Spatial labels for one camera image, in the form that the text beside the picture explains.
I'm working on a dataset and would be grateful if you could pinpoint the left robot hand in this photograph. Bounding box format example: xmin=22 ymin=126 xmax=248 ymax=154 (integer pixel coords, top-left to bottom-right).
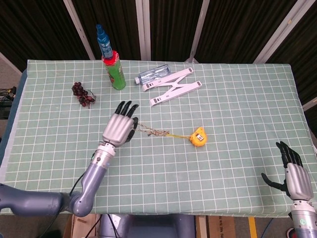
xmin=102 ymin=100 xmax=140 ymax=148

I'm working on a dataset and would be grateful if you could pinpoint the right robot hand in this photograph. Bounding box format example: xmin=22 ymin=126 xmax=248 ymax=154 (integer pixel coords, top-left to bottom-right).
xmin=261 ymin=141 xmax=314 ymax=202

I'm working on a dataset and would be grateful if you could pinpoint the braided beige rope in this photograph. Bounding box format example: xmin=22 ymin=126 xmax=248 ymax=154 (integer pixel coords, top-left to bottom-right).
xmin=136 ymin=122 xmax=171 ymax=137

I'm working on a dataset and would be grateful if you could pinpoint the yellow tape measure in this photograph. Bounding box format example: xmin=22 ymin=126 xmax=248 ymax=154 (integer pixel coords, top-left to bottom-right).
xmin=189 ymin=126 xmax=207 ymax=147

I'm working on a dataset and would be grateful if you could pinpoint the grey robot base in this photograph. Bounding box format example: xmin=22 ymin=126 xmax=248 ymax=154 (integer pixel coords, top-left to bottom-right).
xmin=99 ymin=213 xmax=196 ymax=238

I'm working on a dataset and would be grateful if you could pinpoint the dark red grape bunch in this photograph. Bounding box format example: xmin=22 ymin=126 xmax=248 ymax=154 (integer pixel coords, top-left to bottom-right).
xmin=71 ymin=82 xmax=97 ymax=109

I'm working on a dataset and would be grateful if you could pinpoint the green can with red lid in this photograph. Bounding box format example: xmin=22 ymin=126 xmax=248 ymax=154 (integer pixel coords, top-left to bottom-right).
xmin=101 ymin=50 xmax=127 ymax=90

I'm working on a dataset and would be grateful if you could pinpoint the green checkered tablecloth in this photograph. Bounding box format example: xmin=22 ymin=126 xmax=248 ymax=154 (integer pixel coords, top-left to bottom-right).
xmin=0 ymin=59 xmax=317 ymax=218

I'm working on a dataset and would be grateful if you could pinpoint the clear plastic water bottle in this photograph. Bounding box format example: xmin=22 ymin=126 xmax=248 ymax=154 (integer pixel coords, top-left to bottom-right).
xmin=134 ymin=64 xmax=172 ymax=86

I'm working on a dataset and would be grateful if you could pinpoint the white folding laptop stand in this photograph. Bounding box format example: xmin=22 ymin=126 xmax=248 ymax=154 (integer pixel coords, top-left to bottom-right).
xmin=142 ymin=67 xmax=203 ymax=108

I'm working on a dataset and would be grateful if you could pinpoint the blue spray bottle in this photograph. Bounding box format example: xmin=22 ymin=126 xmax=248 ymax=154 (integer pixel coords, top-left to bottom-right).
xmin=96 ymin=23 xmax=113 ymax=59

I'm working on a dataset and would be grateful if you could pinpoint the cardboard box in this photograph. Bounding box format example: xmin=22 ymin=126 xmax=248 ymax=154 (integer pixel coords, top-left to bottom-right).
xmin=63 ymin=214 xmax=101 ymax=238

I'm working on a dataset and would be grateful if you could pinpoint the black cables bundle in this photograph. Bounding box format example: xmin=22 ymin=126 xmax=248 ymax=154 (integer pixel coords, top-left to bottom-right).
xmin=0 ymin=86 xmax=17 ymax=102

